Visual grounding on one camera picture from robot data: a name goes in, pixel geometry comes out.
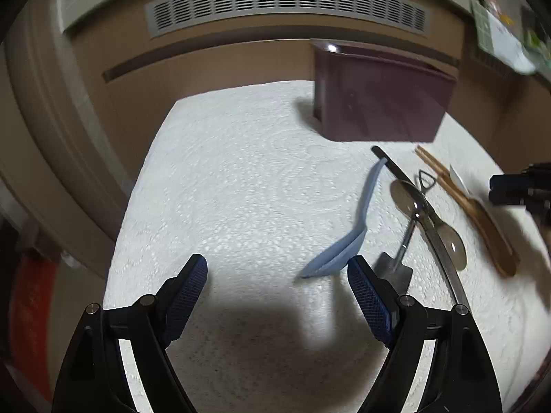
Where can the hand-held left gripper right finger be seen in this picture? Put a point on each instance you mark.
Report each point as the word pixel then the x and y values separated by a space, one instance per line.
pixel 366 292

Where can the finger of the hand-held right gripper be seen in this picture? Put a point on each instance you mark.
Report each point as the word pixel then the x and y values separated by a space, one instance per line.
pixel 510 189

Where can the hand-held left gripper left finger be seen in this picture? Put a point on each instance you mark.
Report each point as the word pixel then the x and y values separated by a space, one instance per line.
pixel 189 288

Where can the light blue plastic spoon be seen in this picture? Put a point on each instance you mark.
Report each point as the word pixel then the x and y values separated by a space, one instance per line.
pixel 340 254

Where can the wooden spoon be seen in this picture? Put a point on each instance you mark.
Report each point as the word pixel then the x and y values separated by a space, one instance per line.
pixel 495 245

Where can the wooden chopstick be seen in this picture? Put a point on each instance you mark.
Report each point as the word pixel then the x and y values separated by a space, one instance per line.
pixel 432 161
pixel 426 162

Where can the purple plastic utensil container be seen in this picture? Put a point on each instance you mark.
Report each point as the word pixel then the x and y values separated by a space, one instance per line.
pixel 379 103

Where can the shovel-shaped metal spoon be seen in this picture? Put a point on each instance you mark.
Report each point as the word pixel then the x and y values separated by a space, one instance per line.
pixel 394 273

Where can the long steel spoon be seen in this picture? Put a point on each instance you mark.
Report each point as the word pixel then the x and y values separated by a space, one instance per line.
pixel 407 198

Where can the green plastic bag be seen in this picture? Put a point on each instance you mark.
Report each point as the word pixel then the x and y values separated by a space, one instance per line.
pixel 533 38

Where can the red object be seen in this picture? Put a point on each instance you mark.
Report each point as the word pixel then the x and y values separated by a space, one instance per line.
pixel 32 322

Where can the green checked cloth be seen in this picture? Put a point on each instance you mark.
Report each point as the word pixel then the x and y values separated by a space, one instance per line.
pixel 486 30

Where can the beige kitchen cabinet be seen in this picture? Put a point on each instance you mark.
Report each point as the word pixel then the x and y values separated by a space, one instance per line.
pixel 215 64

